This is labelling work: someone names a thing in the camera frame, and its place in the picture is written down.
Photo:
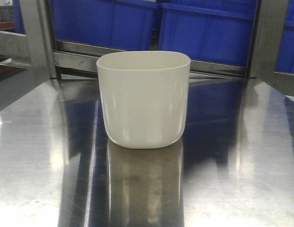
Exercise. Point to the blue crate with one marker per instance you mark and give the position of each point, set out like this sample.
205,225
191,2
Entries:
218,31
119,24
285,60

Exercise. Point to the blue crate behind left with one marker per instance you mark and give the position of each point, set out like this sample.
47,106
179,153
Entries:
119,24

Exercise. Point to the stainless steel shelf frame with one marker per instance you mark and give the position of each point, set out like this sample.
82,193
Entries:
38,49

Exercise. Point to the blue crate far right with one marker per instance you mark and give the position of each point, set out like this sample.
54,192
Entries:
285,60

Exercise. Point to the white plastic bin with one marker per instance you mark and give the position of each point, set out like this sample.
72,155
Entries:
144,97

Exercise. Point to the blue crate behind right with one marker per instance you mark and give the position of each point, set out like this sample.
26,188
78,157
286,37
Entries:
218,31

